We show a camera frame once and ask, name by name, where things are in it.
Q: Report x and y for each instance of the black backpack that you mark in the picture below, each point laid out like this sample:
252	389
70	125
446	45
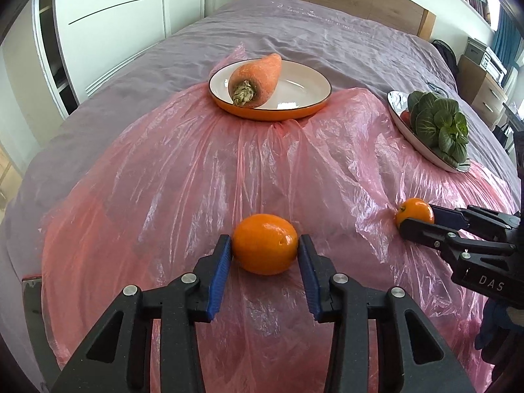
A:
448	56

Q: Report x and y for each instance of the white wardrobe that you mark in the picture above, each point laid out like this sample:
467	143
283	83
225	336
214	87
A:
84	43

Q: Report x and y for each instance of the purple bed cover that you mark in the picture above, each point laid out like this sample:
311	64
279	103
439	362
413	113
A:
350	52

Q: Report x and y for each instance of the small orange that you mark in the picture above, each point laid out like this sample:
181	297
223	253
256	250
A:
415	208
265	244

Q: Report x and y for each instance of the blue gloved right hand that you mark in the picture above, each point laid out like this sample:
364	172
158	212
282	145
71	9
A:
500	323

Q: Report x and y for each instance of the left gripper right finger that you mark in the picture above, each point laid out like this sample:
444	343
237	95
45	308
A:
412	355

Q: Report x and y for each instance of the wooden drawer cabinet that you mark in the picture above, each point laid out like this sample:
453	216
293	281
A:
480	90

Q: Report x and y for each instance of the pink plastic sheet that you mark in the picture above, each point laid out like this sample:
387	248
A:
180	176

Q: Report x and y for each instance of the green leafy vegetable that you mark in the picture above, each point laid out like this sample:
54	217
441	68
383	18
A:
440	124

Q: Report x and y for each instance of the white printer stack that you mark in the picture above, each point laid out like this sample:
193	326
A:
485	57

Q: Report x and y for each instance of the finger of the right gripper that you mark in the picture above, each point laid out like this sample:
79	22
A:
450	218
433	236

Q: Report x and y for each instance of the orange carrot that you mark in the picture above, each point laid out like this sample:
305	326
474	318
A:
253	83

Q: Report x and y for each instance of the silver oval plate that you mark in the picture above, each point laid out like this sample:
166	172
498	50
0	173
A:
398	103

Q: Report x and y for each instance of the small dark item on bed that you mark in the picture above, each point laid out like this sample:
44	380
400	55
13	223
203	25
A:
434	88

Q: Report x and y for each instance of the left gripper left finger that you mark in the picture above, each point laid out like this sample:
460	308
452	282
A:
115	356

